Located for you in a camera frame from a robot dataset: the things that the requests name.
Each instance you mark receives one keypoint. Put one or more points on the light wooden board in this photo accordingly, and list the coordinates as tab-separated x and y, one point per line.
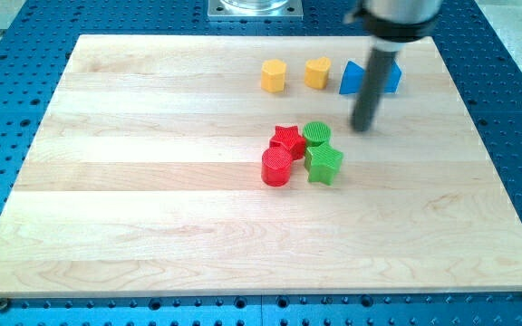
144	179

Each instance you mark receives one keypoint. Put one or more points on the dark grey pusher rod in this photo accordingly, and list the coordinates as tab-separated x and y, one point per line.
377	73

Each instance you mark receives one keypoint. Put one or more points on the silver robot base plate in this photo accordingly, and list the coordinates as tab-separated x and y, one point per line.
249	9

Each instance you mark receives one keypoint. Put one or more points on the green cylinder block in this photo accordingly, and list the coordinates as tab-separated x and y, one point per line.
316	133

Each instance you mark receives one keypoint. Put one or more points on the red cylinder block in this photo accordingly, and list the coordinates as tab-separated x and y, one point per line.
276	166

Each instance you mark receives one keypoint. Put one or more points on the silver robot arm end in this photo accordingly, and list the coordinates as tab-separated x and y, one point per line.
393	23

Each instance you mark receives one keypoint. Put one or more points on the red star block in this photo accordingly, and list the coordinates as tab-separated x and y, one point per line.
290	139

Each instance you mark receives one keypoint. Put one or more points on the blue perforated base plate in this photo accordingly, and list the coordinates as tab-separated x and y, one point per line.
481	42

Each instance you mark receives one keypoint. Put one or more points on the yellow hexagon block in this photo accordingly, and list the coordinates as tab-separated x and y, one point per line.
273	75

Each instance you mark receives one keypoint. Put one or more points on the blue triangle block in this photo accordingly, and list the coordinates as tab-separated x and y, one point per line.
353	76

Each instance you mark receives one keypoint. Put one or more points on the green star block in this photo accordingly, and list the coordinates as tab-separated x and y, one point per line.
322	163

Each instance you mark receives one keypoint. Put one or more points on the yellow heart block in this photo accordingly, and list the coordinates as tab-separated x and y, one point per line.
316	74

